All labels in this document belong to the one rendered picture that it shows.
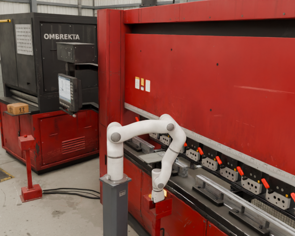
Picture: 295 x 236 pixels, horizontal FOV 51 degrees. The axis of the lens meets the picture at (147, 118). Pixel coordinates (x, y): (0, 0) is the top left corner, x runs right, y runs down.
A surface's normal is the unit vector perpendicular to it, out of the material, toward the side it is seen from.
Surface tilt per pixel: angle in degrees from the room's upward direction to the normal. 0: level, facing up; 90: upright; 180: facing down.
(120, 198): 90
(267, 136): 90
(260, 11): 90
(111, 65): 90
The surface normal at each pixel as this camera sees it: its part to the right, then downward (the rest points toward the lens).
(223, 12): -0.86, 0.11
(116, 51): 0.51, 0.24
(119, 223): 0.70, 0.20
